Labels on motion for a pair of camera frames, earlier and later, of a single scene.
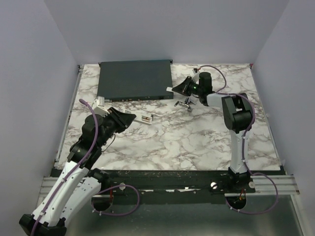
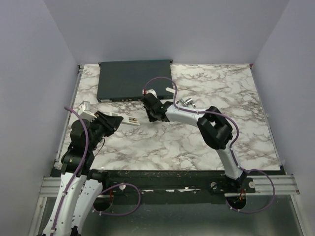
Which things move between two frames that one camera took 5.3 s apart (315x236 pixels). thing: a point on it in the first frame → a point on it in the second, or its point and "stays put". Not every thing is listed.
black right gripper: (183, 88) → (151, 119)
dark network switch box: (135, 80) stays put
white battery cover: (169, 89) stays put
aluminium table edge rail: (73, 96) stays put
